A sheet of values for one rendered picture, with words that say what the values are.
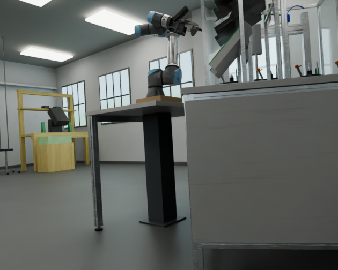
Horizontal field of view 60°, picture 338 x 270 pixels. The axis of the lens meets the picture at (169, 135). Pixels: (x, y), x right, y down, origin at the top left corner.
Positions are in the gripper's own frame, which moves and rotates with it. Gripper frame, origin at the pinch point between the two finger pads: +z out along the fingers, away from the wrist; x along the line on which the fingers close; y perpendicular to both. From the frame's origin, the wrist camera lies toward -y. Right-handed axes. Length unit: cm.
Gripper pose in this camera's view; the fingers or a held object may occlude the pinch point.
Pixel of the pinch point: (199, 27)
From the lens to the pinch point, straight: 190.9
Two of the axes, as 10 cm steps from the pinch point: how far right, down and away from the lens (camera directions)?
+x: -3.4, 0.1, -9.4
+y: -3.4, 9.3, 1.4
